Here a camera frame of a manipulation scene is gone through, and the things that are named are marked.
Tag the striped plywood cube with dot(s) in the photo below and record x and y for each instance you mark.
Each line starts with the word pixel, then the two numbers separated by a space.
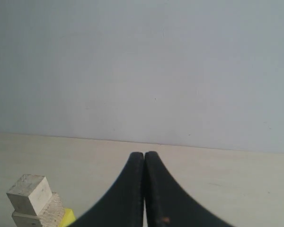
pixel 50 216

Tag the yellow cube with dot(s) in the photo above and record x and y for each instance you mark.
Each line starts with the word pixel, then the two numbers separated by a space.
pixel 68 218

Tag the small pale wooden cube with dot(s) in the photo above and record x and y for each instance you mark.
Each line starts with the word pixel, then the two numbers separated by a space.
pixel 29 194

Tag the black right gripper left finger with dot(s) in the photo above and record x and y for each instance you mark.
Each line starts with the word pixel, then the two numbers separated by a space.
pixel 122 205

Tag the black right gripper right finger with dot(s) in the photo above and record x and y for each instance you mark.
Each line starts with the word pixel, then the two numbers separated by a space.
pixel 168 204

